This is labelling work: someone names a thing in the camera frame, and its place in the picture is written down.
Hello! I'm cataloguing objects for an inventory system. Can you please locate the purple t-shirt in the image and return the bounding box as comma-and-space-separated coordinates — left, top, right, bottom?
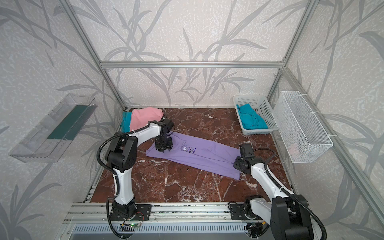
146, 133, 241, 180

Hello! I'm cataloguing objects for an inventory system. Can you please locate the grey plastic laundry basket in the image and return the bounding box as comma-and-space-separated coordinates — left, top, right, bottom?
233, 95, 278, 135

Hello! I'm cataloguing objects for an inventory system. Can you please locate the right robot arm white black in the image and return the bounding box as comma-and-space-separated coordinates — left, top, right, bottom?
234, 144, 315, 240

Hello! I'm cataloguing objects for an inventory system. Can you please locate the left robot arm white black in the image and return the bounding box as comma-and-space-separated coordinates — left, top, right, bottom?
106, 119, 174, 218

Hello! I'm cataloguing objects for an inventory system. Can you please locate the pink folded t-shirt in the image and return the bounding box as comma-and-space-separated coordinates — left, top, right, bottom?
130, 107, 164, 131

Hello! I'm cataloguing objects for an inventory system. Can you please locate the teal folded t-shirt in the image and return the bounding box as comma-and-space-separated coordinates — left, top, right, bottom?
121, 112, 132, 133

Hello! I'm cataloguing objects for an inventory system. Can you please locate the teal t-shirt in basket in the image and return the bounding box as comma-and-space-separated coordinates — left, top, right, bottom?
237, 104, 268, 130

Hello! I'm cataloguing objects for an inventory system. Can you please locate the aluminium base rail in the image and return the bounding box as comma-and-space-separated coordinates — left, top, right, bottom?
63, 202, 252, 224

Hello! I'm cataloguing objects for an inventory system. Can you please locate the white wire mesh basket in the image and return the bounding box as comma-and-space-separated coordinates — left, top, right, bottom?
273, 91, 334, 164

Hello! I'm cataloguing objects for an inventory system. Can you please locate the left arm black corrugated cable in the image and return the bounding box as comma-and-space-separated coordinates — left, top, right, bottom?
95, 124, 151, 196

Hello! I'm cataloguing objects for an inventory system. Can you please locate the clear acrylic wall tray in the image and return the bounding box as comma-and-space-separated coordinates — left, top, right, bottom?
9, 94, 98, 163

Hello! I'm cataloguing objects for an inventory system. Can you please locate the aluminium frame post left rear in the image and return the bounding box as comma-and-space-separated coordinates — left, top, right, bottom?
59, 0, 127, 111

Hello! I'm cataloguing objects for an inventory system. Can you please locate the aluminium frame post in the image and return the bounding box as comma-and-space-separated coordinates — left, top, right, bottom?
265, 0, 320, 104
59, 0, 127, 111

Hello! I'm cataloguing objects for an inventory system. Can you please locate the aluminium frame post right rear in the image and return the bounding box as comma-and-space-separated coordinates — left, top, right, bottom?
265, 0, 320, 104

